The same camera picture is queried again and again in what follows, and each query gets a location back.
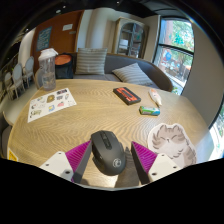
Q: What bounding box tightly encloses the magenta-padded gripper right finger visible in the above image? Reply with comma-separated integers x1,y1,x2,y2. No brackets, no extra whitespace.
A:
130,141,183,185

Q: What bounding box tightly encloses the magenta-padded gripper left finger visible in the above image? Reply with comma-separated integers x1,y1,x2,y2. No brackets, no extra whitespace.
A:
39,139,93,184

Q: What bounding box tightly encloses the black computer mouse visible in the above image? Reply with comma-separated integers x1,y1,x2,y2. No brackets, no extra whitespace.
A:
90,130,127,177

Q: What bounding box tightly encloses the cat-shaped mouse pad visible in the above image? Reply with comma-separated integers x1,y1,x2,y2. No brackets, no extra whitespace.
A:
147,122,198,168

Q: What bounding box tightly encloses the small green box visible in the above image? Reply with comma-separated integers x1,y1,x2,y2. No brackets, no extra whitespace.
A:
139,105,161,117

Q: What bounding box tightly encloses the white sticker sheet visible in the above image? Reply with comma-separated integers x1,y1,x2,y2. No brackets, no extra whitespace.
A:
27,87,78,124

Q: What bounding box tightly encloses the large black-framed window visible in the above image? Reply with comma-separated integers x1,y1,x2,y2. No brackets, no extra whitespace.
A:
209,99,224,161

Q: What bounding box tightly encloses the white and orange tube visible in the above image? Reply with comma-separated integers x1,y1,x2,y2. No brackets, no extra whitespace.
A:
148,88,163,107

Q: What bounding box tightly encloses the black box with red print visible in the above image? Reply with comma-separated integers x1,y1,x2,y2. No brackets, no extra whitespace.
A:
112,86,142,106

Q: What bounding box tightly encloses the clear shaker bottle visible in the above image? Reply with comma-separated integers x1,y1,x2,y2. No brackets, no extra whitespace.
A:
37,48,59,92

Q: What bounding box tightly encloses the group of light chairs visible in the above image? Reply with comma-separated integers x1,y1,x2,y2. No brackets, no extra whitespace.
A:
1,55,36,101

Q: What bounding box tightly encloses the leaning striped grey pillow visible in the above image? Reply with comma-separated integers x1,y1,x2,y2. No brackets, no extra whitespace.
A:
111,62,154,86

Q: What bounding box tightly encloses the black bag with orange top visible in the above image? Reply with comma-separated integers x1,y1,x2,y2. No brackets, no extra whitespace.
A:
54,53,74,80

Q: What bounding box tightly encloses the upright striped grey pillow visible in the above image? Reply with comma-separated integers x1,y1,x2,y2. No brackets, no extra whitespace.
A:
75,47,108,76

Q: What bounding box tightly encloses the grey curved sofa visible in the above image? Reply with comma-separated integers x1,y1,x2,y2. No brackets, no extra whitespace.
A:
71,52,174,93

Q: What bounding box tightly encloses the arched glass-door cabinet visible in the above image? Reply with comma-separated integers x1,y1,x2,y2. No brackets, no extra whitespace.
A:
112,17,150,59

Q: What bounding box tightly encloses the blue wall poster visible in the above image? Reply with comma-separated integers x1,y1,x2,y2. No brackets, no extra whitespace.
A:
35,26,53,52

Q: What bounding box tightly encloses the white wall paper sign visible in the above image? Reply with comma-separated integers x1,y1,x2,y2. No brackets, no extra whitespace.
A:
61,23,74,32

